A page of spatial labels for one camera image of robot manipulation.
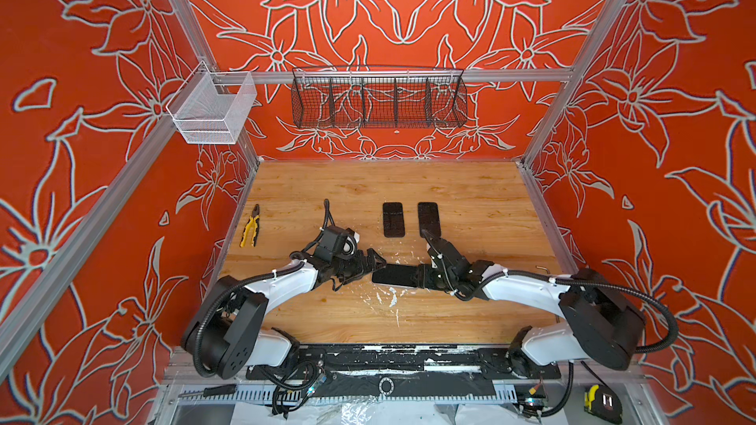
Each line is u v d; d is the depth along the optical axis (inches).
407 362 29.3
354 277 30.5
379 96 38.4
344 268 29.2
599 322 17.3
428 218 42.0
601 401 25.9
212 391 27.5
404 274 34.3
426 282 30.4
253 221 39.5
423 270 30.6
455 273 26.4
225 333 16.6
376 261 31.3
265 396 27.5
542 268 35.2
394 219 39.1
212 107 36.8
